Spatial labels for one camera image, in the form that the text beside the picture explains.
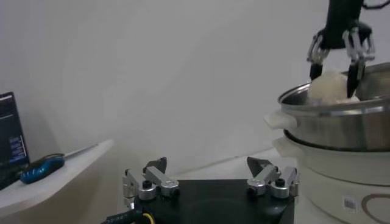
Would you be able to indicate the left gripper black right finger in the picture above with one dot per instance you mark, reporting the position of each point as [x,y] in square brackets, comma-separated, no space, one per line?
[268,179]

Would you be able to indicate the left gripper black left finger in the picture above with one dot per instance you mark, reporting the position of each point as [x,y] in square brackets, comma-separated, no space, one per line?
[158,182]

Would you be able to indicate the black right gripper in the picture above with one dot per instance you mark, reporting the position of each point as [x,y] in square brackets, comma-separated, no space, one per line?
[342,21]

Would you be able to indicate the white steamed baozi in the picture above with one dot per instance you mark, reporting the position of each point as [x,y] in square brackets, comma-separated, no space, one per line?
[330,88]

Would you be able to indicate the blue computer mouse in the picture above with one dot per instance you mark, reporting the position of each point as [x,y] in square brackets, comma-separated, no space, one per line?
[42,169]

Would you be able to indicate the white electric cooker pot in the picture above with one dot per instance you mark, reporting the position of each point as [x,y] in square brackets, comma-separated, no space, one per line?
[329,182]

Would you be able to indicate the white side table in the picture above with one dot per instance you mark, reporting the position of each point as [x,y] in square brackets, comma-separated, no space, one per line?
[76,170]

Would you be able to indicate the black laptop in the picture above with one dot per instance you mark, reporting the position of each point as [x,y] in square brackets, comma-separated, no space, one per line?
[9,137]

